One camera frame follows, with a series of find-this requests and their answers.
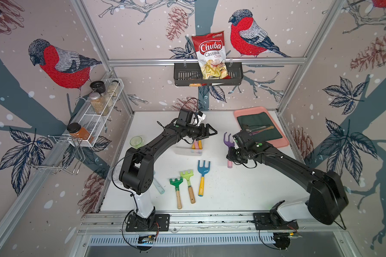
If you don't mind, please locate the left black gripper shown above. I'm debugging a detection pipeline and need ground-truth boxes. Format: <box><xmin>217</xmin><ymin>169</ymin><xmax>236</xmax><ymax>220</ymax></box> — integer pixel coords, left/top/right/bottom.
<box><xmin>185</xmin><ymin>124</ymin><xmax>218</xmax><ymax>140</ymax></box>

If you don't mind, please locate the blue fork rake yellow handle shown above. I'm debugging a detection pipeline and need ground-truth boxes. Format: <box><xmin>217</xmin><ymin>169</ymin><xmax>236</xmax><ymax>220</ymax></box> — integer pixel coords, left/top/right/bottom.
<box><xmin>197</xmin><ymin>161</ymin><xmax>211</xmax><ymax>197</ymax></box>

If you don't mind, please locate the lime green rake wooden handle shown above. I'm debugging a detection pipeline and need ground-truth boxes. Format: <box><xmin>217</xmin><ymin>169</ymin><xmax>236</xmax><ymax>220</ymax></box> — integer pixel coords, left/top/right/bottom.
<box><xmin>180</xmin><ymin>170</ymin><xmax>196</xmax><ymax>204</ymax></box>

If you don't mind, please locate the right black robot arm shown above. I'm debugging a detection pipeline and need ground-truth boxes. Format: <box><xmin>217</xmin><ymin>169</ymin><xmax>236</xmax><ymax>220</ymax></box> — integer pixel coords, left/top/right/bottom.
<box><xmin>226</xmin><ymin>130</ymin><xmax>348</xmax><ymax>225</ymax></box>

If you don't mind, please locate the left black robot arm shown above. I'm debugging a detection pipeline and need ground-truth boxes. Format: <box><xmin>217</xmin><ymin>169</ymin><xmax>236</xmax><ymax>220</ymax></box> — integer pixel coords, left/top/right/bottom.
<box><xmin>119</xmin><ymin>109</ymin><xmax>218</xmax><ymax>222</ymax></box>

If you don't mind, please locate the clear plastic storage box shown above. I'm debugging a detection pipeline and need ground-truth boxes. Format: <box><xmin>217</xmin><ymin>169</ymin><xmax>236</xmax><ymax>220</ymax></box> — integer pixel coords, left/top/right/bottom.
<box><xmin>175</xmin><ymin>111</ymin><xmax>210</xmax><ymax>156</ymax></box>

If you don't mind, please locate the metal spoon on cloth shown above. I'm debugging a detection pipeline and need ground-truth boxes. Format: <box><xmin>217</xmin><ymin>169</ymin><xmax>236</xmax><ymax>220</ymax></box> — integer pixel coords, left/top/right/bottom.
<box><xmin>246</xmin><ymin>125</ymin><xmax>275</xmax><ymax>135</ymax></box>

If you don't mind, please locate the dark green cloth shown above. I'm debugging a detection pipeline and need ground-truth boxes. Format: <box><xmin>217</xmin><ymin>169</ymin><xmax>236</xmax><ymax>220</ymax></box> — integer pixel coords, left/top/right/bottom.
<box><xmin>237</xmin><ymin>112</ymin><xmax>283</xmax><ymax>141</ymax></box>

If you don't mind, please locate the pink tray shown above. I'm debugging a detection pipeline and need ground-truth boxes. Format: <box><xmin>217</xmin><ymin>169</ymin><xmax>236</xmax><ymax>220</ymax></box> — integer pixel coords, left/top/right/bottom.
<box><xmin>233</xmin><ymin>107</ymin><xmax>289</xmax><ymax>148</ymax></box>

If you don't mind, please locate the green plastic cup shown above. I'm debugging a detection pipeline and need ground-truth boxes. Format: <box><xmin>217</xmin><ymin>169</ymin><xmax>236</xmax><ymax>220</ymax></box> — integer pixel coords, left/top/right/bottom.
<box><xmin>130</xmin><ymin>136</ymin><xmax>144</xmax><ymax>149</ymax></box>

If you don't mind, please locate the Chuba cassava chips bag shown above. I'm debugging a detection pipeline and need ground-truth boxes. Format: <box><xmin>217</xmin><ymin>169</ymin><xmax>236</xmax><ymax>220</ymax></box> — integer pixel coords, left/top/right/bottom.
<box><xmin>192</xmin><ymin>31</ymin><xmax>230</xmax><ymax>80</ymax></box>

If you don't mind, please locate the pale spice jar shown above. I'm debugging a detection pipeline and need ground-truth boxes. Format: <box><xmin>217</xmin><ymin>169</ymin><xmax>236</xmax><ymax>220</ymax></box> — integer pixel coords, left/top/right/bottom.
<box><xmin>107</xmin><ymin>80</ymin><xmax>120</xmax><ymax>97</ymax></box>

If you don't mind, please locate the beige spice jar silver lid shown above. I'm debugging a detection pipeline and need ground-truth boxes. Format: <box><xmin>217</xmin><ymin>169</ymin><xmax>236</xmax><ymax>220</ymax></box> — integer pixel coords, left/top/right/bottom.
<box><xmin>89</xmin><ymin>92</ymin><xmax>109</xmax><ymax>116</ymax></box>

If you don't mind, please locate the orange spice jar black lid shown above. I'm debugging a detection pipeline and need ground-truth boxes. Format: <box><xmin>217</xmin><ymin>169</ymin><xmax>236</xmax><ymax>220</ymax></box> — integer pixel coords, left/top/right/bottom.
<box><xmin>66</xmin><ymin>123</ymin><xmax>94</xmax><ymax>143</ymax></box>

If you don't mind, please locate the black wall basket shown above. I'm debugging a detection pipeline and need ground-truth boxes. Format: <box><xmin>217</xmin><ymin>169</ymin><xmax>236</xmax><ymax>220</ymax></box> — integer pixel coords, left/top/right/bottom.
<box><xmin>174</xmin><ymin>63</ymin><xmax>243</xmax><ymax>86</ymax></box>

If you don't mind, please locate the dark green rake wooden handle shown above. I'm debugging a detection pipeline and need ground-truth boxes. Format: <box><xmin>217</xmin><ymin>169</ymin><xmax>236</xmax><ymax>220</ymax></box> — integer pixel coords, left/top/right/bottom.
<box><xmin>169</xmin><ymin>177</ymin><xmax>183</xmax><ymax>209</ymax></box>

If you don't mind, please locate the light blue fork pale handle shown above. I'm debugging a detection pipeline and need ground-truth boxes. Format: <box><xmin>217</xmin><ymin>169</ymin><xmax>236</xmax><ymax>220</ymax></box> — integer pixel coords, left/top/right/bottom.
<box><xmin>153</xmin><ymin>178</ymin><xmax>165</xmax><ymax>194</ymax></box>

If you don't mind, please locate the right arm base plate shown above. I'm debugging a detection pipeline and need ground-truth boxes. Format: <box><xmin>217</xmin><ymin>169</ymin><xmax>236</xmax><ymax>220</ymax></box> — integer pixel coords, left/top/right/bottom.
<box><xmin>252</xmin><ymin>200</ymin><xmax>299</xmax><ymax>230</ymax></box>

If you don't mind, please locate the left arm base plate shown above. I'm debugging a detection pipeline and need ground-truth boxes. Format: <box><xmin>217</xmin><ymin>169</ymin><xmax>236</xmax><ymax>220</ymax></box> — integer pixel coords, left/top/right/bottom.
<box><xmin>125</xmin><ymin>214</ymin><xmax>170</xmax><ymax>232</ymax></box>

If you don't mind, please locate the white wire shelf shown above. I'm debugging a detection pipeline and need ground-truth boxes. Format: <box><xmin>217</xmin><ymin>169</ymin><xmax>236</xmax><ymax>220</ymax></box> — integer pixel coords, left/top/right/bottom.
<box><xmin>73</xmin><ymin>78</ymin><xmax>123</xmax><ymax>149</ymax></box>

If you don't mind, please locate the wire hook rack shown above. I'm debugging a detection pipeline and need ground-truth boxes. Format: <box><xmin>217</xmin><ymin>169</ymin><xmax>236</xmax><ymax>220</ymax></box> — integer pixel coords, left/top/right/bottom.
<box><xmin>24</xmin><ymin>134</ymin><xmax>86</xmax><ymax>176</ymax></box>

